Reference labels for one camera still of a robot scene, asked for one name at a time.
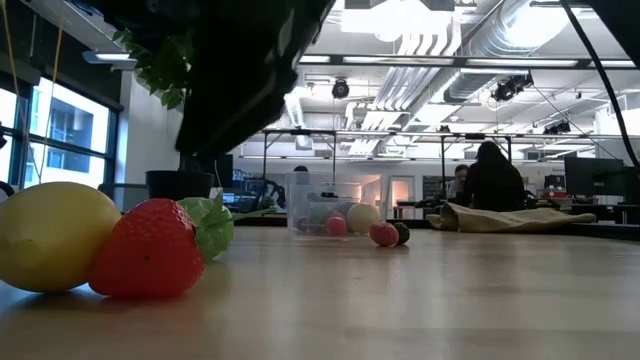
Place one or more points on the pink raspberry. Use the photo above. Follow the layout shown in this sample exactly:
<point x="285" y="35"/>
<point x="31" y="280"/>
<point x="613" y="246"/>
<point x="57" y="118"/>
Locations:
<point x="384" y="234"/>

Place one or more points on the small yellow lemon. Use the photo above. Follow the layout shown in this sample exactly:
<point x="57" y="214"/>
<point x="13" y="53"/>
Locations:
<point x="363" y="217"/>

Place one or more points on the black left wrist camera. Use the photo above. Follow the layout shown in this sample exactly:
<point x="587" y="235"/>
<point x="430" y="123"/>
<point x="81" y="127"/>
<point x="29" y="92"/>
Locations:
<point x="225" y="110"/>

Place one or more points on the black gantry frame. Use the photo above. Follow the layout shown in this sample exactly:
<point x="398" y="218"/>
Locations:
<point x="475" y="136"/>
<point x="300" y="131"/>

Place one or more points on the large yellow lemon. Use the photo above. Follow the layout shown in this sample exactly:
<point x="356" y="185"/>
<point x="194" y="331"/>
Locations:
<point x="50" y="237"/>

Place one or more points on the black monitor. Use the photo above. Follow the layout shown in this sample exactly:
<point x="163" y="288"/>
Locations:
<point x="595" y="175"/>
<point x="632" y="186"/>
<point x="222" y="172"/>

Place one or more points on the black hanging ceiling speaker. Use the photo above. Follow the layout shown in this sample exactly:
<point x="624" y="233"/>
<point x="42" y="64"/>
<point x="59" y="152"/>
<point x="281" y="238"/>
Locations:
<point x="340" y="89"/>

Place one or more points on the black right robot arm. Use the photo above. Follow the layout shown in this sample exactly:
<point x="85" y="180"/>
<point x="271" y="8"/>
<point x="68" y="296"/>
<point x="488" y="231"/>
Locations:
<point x="620" y="20"/>

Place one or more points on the brown kiwi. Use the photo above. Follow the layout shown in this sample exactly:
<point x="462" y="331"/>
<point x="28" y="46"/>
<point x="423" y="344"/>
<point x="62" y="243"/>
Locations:
<point x="344" y="207"/>

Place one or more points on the artificial green leafy tree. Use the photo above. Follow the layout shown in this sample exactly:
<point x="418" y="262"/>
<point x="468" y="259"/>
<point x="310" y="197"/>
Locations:
<point x="160" y="75"/>

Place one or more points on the brown paper bag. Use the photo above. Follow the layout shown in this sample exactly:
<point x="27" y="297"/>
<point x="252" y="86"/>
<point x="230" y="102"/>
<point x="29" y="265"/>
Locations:
<point x="505" y="220"/>

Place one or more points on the clear plastic tupperware container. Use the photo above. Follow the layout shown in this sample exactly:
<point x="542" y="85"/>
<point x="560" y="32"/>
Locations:
<point x="300" y="195"/>

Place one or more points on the black background robot arm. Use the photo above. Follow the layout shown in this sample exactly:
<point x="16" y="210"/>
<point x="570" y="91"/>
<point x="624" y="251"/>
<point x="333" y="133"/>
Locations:
<point x="265" y="186"/>

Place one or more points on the silver ceiling air duct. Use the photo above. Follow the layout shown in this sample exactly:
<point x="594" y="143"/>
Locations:
<point x="525" y="30"/>

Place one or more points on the large window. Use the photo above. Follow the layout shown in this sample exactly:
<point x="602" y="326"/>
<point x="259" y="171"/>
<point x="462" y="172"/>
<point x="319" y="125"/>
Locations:
<point x="70" y="125"/>

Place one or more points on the blackberry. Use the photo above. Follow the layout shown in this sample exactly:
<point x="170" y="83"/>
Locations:
<point x="402" y="233"/>

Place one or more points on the large red strawberry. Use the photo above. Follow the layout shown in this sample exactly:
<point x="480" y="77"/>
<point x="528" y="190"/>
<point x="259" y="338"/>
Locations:
<point x="150" y="250"/>

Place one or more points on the person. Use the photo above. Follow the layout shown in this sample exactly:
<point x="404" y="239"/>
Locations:
<point x="492" y="175"/>
<point x="457" y="180"/>
<point x="301" y="168"/>

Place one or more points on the black plant pot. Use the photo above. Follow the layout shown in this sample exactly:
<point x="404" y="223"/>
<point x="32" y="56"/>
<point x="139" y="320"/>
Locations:
<point x="180" y="186"/>

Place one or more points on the black ceiling spotlight cluster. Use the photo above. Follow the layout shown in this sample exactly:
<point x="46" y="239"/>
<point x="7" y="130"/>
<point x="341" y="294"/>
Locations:
<point x="510" y="87"/>

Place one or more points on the red cherry with stem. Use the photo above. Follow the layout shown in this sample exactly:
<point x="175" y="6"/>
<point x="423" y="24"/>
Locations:
<point x="336" y="226"/>

